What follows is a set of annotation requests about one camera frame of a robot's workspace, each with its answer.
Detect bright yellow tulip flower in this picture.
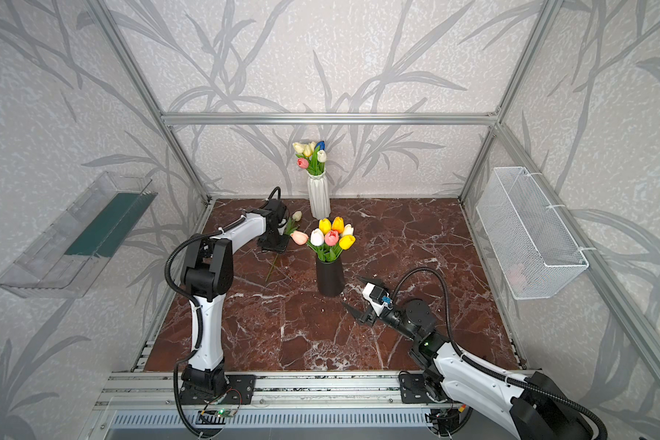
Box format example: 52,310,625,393
333,235,356,260

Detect white wire mesh basket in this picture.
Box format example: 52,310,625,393
477,167,590,300

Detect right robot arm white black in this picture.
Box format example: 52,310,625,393
345,279,609,439

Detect green circuit board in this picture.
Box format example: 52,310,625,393
200,408,238,418

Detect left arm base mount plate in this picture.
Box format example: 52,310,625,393
180,374,257,405

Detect bundle of tulips with band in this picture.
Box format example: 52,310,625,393
291,217,345,261

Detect aluminium frame back crossbar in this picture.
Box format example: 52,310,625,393
161,113,497,126

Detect pink tulip flower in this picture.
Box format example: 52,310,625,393
297,157,312,175

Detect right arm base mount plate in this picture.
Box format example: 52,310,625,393
398,370,448,404

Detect small cream tulip flower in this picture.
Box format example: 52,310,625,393
265,211,303,282

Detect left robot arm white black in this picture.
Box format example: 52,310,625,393
164,187,290,397

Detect white ribbed ceramic vase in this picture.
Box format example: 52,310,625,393
307,172,331,220

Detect black cylindrical vase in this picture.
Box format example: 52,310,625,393
315,257,346,297

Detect clear plastic wall tray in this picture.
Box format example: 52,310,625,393
0,172,158,299

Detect aluminium frame front rail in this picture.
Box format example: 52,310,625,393
92,369,540,411

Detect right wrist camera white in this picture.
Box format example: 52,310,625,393
362,282,393,316

